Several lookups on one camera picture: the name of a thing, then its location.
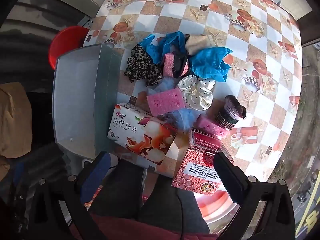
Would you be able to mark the light blue fluffy pompom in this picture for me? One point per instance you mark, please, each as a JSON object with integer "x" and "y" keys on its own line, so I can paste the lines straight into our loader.
{"x": 182, "y": 120}
{"x": 163, "y": 85}

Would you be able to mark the dark woven scrunchie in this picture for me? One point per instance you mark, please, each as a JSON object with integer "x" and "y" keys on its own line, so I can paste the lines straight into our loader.
{"x": 228, "y": 112}

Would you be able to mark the person's maroon garment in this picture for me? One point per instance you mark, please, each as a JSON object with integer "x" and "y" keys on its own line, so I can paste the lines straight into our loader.
{"x": 140, "y": 230}

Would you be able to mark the brown paper bag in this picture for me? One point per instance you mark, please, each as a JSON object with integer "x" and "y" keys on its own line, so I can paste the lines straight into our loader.
{"x": 13, "y": 120}

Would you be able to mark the leopard print scrunchie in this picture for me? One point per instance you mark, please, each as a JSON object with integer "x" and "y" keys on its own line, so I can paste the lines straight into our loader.
{"x": 140, "y": 66}

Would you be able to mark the red plastic stool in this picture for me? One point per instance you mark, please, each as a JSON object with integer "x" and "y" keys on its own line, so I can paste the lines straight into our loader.
{"x": 63, "y": 45}

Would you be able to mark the pink and black scrubber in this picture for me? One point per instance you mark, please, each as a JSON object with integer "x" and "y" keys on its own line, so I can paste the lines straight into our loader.
{"x": 175, "y": 65}

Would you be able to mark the beige knitted sock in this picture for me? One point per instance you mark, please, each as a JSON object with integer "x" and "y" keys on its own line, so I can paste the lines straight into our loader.
{"x": 198, "y": 44}

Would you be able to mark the pink sponge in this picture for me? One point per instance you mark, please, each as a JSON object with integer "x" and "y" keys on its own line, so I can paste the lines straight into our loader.
{"x": 211, "y": 126}
{"x": 165, "y": 101}

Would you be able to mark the floral tissue pack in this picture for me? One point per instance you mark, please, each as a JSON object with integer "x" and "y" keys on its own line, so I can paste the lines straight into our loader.
{"x": 142, "y": 135}

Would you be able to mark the red plastic basin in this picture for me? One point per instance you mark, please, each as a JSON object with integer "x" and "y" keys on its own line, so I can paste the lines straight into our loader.
{"x": 215, "y": 205}

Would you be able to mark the checkered printed tablecloth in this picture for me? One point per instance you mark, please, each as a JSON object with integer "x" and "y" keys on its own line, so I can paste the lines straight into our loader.
{"x": 190, "y": 12}

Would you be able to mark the cream polka dot scrunchie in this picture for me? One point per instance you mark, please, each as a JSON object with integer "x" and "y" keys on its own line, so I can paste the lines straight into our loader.
{"x": 196, "y": 93}

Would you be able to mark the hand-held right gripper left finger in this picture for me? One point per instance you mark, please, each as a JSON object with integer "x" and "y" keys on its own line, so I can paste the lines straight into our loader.
{"x": 95, "y": 177}

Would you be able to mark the grey cardboard box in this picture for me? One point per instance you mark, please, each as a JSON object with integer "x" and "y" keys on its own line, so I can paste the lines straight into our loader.
{"x": 75, "y": 100}

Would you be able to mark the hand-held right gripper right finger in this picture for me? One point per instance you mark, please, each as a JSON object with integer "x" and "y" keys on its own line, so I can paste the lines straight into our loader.
{"x": 231, "y": 180}

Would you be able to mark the red patterned carton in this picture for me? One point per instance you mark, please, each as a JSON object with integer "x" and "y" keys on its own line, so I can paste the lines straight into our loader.
{"x": 197, "y": 165}

